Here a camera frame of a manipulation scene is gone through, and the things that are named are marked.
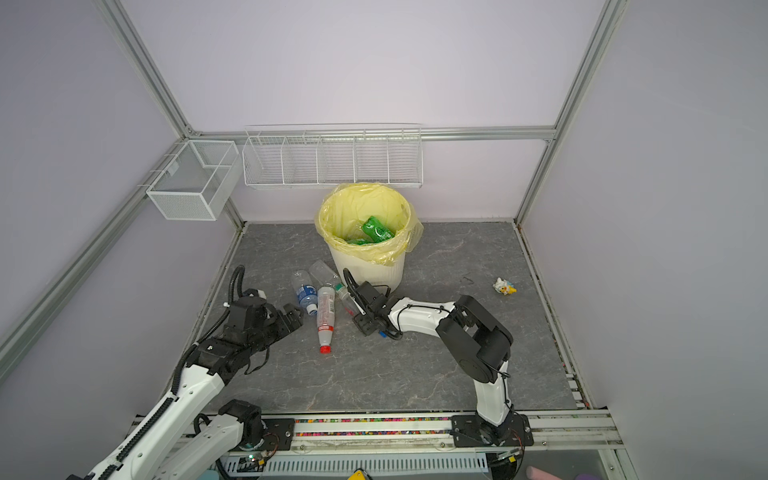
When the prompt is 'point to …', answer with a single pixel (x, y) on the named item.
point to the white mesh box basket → (195, 180)
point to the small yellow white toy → (504, 287)
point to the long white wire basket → (321, 155)
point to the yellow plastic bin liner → (341, 212)
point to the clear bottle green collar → (320, 270)
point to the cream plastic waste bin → (363, 270)
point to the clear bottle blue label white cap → (306, 292)
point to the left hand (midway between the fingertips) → (292, 322)
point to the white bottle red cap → (326, 296)
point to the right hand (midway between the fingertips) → (369, 317)
